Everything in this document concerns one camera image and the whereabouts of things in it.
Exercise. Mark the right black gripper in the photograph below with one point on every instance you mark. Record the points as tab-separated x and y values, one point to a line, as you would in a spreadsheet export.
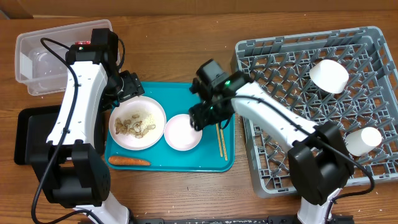
200	113

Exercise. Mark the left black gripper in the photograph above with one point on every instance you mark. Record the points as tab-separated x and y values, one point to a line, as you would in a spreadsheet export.
132	86

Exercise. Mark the wooden chopstick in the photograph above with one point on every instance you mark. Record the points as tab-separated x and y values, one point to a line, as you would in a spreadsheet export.
219	143
223	145

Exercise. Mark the white bowl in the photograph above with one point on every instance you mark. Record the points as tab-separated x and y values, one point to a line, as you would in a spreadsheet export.
179	134
330	76

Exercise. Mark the white plate with food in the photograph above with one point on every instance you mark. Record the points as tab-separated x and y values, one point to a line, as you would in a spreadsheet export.
140	103

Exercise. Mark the red snack wrapper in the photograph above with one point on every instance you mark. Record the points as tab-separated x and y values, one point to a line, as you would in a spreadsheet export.
86	42

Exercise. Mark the orange carrot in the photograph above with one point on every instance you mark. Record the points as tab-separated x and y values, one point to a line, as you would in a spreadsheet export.
127	161

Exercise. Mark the small white cup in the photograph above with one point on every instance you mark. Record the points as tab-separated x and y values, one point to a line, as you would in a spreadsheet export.
363	141

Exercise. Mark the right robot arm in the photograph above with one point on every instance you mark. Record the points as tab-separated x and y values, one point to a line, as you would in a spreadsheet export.
319	163

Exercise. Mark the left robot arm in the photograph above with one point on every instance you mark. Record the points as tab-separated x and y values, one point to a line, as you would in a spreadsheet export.
69	169

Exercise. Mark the grey dishwasher rack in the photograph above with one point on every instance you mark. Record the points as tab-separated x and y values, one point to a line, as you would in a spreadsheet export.
282	64

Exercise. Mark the peanut shells and rice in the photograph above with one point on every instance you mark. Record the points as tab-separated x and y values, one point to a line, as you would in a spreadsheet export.
137	124

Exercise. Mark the clear plastic bin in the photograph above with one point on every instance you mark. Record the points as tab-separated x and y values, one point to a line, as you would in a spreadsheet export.
37	68

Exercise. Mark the black plastic bin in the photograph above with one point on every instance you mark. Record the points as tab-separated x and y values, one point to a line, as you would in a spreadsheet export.
35	124

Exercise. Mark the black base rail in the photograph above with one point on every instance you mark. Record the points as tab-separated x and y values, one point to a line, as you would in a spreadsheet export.
284	219

